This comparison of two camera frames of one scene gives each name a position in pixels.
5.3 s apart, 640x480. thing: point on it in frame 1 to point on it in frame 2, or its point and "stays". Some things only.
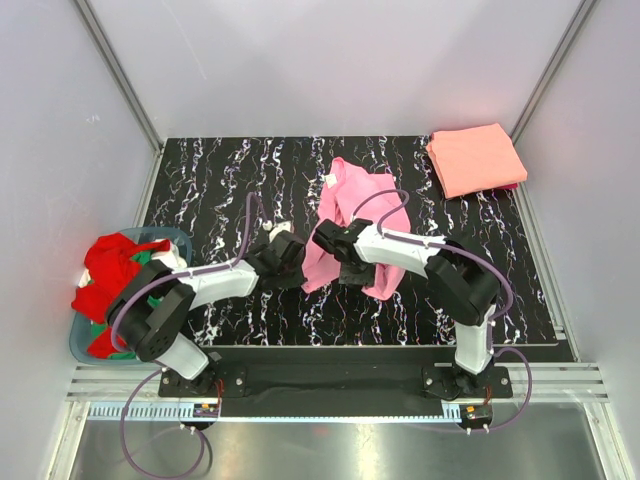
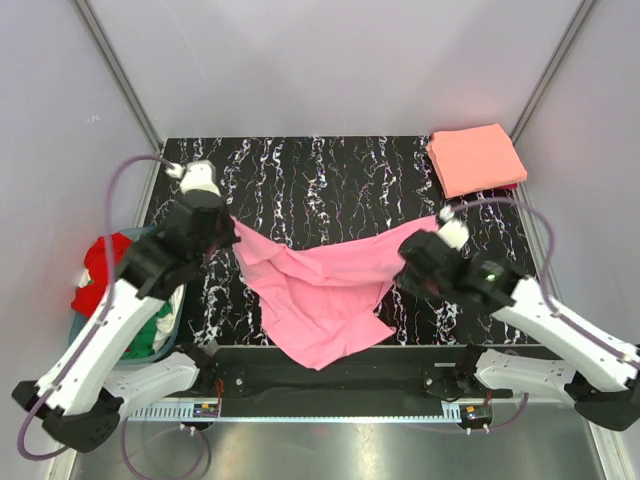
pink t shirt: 352,193 to 321,305
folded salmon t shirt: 473,160 stays
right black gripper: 365,279 to 407,282
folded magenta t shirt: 508,187 stays
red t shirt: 110,262 stays
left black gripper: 296,280 to 230,236
